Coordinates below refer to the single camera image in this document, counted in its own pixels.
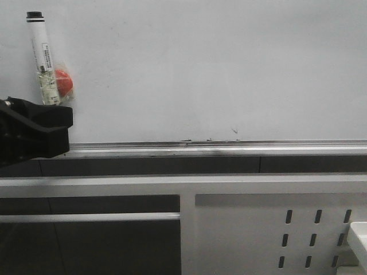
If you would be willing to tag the white whiteboard with aluminium frame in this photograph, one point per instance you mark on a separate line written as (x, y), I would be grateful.
(272, 77)

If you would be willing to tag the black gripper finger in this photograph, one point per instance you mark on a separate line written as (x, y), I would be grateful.
(44, 129)

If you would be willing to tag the white plastic tray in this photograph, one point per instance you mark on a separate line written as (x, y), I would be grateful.
(357, 241)

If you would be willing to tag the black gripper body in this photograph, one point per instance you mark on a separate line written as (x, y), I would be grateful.
(17, 134)

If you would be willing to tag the white black-tipped whiteboard marker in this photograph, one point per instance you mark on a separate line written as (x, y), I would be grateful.
(43, 57)

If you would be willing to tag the white metal rack frame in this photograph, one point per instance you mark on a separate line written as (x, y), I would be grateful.
(203, 224)

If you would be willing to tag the red round magnet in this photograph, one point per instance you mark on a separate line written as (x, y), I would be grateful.
(64, 84)

